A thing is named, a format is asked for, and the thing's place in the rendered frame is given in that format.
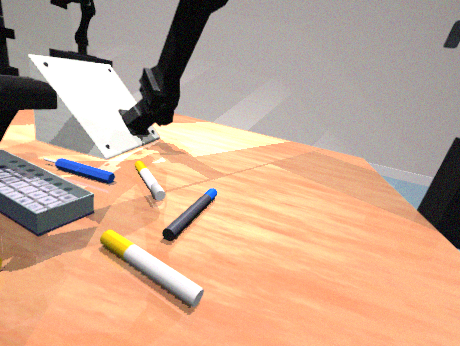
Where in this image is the white keyboard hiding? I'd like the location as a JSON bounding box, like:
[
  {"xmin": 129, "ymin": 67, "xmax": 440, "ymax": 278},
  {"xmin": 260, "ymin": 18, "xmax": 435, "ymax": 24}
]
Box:
[{"xmin": 0, "ymin": 149, "xmax": 94, "ymax": 237}]

